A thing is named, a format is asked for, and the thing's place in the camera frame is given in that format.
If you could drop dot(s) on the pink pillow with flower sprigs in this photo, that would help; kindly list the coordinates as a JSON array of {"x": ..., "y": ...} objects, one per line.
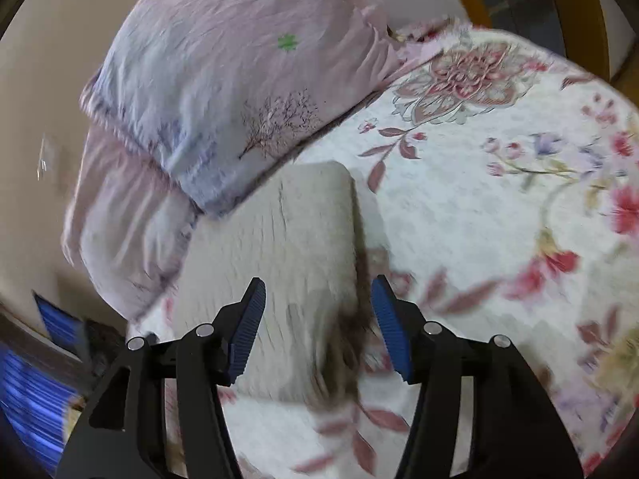
[{"x": 120, "y": 229}]

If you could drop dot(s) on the blue striped object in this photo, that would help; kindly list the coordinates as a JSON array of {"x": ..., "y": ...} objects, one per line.
[{"x": 35, "y": 389}]

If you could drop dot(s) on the white floral bed sheet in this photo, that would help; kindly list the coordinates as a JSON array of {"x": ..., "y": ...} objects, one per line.
[{"x": 479, "y": 219}]

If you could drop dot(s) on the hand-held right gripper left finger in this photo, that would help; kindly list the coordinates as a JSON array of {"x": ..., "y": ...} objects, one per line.
[{"x": 244, "y": 332}]

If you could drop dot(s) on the orange wooden frame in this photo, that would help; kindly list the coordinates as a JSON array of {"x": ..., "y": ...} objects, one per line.
[{"x": 574, "y": 15}]

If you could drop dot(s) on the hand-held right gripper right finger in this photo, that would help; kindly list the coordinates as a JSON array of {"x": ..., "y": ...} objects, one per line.
[{"x": 392, "y": 332}]

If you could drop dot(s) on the pink pillow with tree print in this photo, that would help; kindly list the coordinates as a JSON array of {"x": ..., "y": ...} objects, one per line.
[{"x": 234, "y": 85}]

